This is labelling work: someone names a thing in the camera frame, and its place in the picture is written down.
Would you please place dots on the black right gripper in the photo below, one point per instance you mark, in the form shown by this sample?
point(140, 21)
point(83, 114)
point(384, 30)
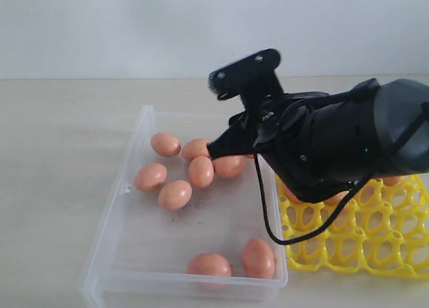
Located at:
point(280, 125)

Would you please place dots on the brown egg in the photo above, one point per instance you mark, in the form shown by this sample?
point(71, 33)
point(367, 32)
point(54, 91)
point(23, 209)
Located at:
point(393, 180)
point(258, 259)
point(209, 264)
point(336, 199)
point(175, 195)
point(195, 148)
point(150, 177)
point(229, 167)
point(165, 144)
point(290, 195)
point(201, 171)

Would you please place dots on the clear plastic container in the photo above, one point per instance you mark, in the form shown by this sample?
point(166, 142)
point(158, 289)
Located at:
point(143, 249)

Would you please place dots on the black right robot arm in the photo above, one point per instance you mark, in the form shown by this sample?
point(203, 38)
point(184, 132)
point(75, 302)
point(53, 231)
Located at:
point(320, 144)

